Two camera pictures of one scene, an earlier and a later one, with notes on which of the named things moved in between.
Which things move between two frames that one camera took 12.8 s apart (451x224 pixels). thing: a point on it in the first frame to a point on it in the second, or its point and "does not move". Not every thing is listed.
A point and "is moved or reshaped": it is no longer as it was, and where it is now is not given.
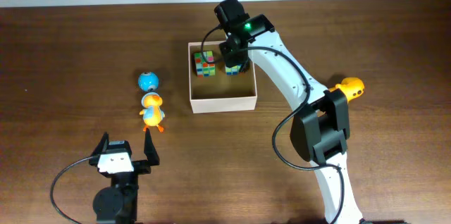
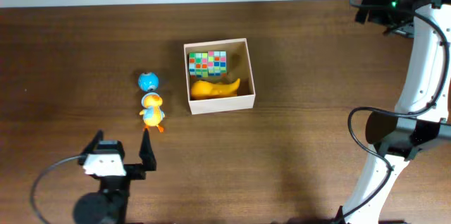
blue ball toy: [148, 81] does not move
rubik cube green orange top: [203, 68] is moved or reshaped
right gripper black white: [232, 60] to [363, 13]
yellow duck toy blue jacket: [153, 113] does not move
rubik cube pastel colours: [232, 70] to [217, 63]
